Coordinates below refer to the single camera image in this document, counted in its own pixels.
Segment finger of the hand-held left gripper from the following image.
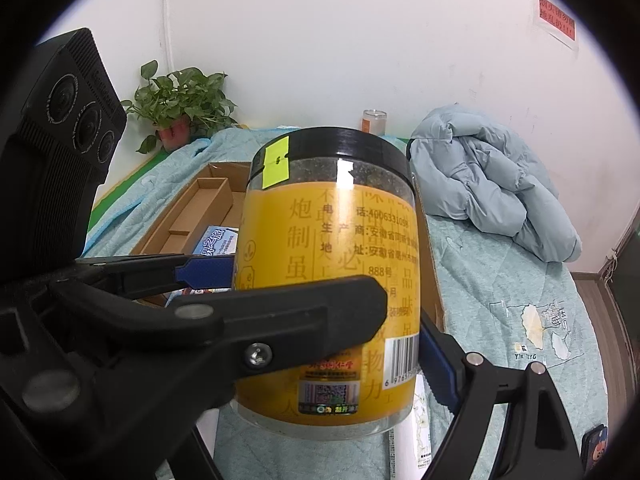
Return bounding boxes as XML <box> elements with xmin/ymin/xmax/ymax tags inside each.
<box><xmin>50</xmin><ymin>275</ymin><xmax>389</xmax><ymax>441</ymax></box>
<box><xmin>75</xmin><ymin>253</ymin><xmax>237</xmax><ymax>302</ymax></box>

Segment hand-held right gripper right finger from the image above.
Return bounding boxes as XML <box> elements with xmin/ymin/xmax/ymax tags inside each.
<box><xmin>419</xmin><ymin>309</ymin><xmax>587</xmax><ymax>480</ymax></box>

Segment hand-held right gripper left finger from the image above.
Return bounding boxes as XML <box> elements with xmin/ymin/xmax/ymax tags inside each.
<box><xmin>165</xmin><ymin>420</ymin><xmax>224</xmax><ymax>480</ymax></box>

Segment pink blue printed box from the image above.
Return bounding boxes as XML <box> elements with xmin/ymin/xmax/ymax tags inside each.
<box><xmin>170</xmin><ymin>225</ymin><xmax>240</xmax><ymax>297</ymax></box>

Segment brown cardboard box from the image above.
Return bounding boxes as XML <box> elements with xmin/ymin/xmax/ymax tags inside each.
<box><xmin>131</xmin><ymin>161</ymin><xmax>446</xmax><ymax>333</ymax></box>

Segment white spray bottle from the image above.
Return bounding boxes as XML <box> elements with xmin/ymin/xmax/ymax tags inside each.
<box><xmin>389</xmin><ymin>375</ymin><xmax>441</xmax><ymax>480</ymax></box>

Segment yellow label jar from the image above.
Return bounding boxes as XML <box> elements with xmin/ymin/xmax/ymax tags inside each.
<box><xmin>231</xmin><ymin>127</ymin><xmax>417</xmax><ymax>442</ymax></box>

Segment light green quilted blanket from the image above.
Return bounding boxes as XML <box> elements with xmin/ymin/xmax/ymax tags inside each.
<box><xmin>82</xmin><ymin>125</ymin><xmax>608</xmax><ymax>480</ymax></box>

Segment potted plant red pot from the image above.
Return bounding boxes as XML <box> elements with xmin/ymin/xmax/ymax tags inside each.
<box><xmin>121</xmin><ymin>60</ymin><xmax>238</xmax><ymax>155</ymax></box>

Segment dark phone orange figure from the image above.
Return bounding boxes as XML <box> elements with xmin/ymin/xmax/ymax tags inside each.
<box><xmin>581</xmin><ymin>424</ymin><xmax>609</xmax><ymax>468</ymax></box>

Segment light blue down jacket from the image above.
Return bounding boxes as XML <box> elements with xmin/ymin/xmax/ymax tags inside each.
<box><xmin>406</xmin><ymin>105</ymin><xmax>584</xmax><ymax>263</ymax></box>

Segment small glass candle jar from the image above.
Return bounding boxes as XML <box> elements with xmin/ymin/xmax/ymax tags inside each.
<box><xmin>361</xmin><ymin>109</ymin><xmax>387</xmax><ymax>137</ymax></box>

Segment dark cabinet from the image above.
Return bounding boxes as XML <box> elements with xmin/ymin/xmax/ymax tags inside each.
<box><xmin>602</xmin><ymin>220</ymin><xmax>640</xmax><ymax>321</ymax></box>

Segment white wall pipe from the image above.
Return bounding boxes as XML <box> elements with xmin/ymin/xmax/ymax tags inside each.
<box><xmin>161</xmin><ymin>0</ymin><xmax>177</xmax><ymax>73</ymax></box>

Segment red wall sign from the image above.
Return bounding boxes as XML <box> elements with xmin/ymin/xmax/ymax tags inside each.
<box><xmin>538</xmin><ymin>0</ymin><xmax>579</xmax><ymax>51</ymax></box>

